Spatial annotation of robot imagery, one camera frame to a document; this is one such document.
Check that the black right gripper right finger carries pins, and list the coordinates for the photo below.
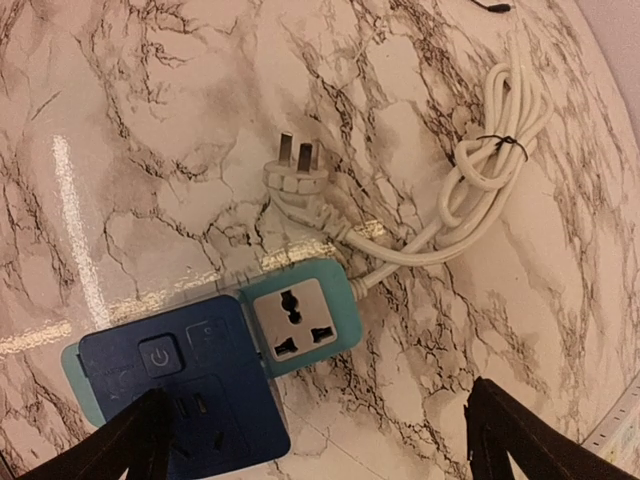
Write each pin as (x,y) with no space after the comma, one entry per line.
(501,432)

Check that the black power adapter with cable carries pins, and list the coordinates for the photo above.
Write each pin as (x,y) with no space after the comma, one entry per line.
(498,8)

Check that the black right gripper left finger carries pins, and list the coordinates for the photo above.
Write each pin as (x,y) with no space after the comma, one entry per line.
(135,444)

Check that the blue cube socket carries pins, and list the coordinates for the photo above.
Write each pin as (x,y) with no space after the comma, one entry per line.
(203,356)

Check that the teal power strip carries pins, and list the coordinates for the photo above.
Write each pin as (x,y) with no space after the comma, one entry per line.
(297,317)

